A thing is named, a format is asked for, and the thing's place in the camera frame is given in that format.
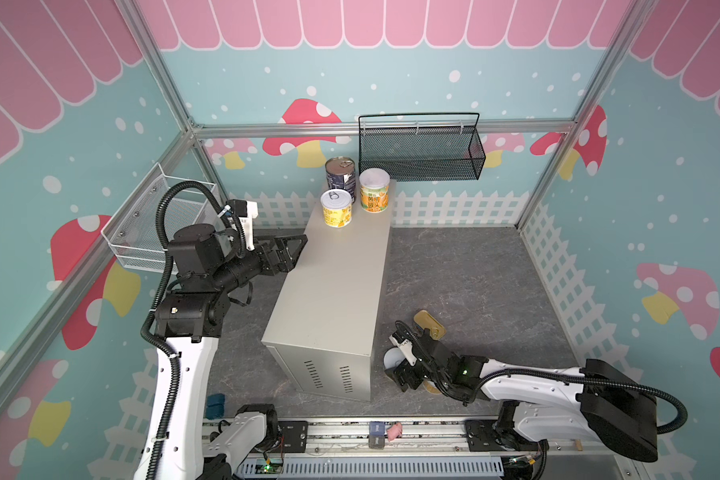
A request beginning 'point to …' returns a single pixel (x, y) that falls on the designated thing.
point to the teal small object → (215, 406)
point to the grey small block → (376, 438)
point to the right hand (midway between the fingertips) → (394, 361)
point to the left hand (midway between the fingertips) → (291, 246)
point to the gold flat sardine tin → (426, 321)
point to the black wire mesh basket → (419, 147)
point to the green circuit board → (271, 468)
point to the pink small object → (395, 432)
